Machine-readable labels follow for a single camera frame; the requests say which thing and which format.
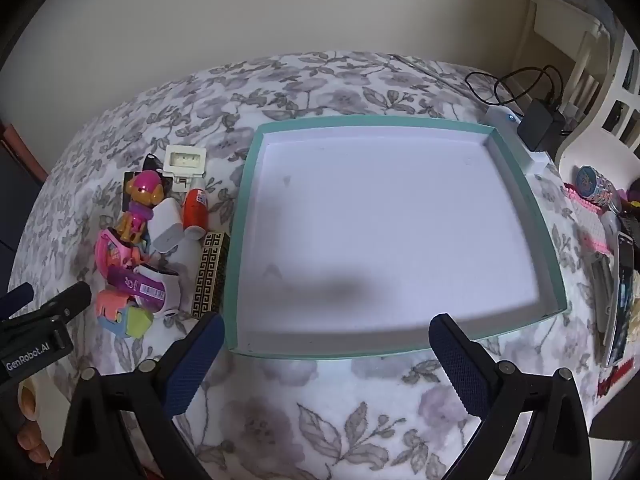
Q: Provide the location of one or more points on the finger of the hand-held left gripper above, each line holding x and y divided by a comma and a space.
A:
72, 299
17, 294

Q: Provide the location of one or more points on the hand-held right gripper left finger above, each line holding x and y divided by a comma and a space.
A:
195, 360

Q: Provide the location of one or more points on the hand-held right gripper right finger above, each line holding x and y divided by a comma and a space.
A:
457, 360

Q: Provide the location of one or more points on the purple tube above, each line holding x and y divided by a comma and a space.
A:
125, 280

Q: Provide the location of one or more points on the pink wrist band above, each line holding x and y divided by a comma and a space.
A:
107, 250

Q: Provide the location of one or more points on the white smartwatch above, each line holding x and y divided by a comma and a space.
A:
171, 296

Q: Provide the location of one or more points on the black gold patterned box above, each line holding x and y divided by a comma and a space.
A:
210, 275

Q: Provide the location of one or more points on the white charger block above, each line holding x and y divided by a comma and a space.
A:
167, 225

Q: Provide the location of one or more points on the black plug adapter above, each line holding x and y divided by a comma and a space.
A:
129, 185

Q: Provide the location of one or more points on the pink dog toy figure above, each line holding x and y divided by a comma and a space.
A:
144, 189

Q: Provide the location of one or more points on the orange glue bottle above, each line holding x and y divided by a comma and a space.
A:
195, 210

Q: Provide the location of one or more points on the teal tray box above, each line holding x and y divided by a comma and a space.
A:
375, 230

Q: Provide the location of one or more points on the person's left hand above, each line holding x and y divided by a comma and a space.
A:
34, 440

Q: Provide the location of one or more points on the dark cabinet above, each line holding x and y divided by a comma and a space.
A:
12, 200

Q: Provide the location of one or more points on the red flat item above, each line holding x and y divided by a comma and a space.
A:
617, 377

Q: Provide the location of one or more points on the silver metal tool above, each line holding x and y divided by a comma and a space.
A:
602, 285

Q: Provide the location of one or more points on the smartphone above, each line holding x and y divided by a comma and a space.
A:
621, 300

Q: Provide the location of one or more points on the cream plastic socket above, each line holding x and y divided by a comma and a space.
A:
184, 160

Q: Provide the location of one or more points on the pink beaded strip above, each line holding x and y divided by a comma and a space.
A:
587, 222

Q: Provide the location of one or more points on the white power bank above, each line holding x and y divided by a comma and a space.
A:
535, 160

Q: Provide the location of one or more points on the colourful wristwatch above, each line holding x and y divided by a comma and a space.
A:
592, 182

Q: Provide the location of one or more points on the black power brick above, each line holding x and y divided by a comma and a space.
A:
540, 122

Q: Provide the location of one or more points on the floral blanket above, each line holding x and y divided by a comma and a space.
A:
350, 85

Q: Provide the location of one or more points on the white wooden furniture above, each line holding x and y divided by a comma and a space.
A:
590, 35

